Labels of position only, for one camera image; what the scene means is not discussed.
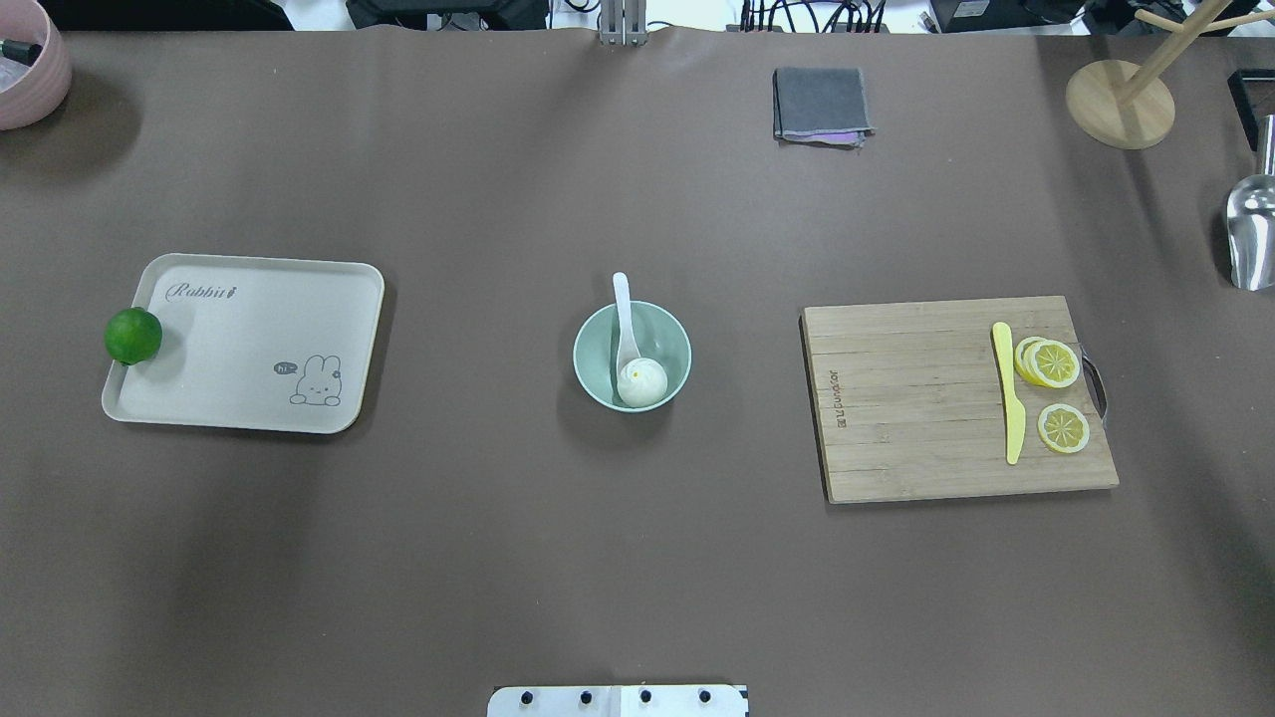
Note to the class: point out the white ceramic soup spoon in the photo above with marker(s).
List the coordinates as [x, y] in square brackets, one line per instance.
[627, 344]

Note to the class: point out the white steamed bun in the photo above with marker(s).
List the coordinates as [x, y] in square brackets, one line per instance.
[641, 382]

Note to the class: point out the mint green bowl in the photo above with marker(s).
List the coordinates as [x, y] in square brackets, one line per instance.
[659, 335]

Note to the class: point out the pink bowl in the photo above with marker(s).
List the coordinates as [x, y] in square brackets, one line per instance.
[32, 93]

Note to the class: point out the bamboo cutting board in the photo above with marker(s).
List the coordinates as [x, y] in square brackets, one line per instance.
[909, 406]

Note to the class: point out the grey folded cloth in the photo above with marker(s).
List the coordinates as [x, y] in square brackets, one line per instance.
[824, 106]

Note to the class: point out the yellow plastic knife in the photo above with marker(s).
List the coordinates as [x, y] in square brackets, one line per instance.
[1013, 408]

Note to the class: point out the cream rabbit serving tray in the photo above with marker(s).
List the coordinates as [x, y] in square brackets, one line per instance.
[252, 342]

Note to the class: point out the stacked lemon slices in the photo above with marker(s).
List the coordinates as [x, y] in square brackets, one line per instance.
[1046, 362]

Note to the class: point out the single lemon slice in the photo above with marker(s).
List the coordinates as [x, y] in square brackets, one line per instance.
[1063, 428]

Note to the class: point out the green lime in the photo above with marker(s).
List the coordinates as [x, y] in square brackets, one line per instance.
[133, 335]

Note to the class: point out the wooden mug tree stand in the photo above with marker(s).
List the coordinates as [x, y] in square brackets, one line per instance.
[1126, 105]

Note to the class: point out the metal scoop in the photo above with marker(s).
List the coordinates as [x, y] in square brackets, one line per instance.
[1249, 216]

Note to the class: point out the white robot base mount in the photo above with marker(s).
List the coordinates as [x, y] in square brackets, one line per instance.
[621, 700]

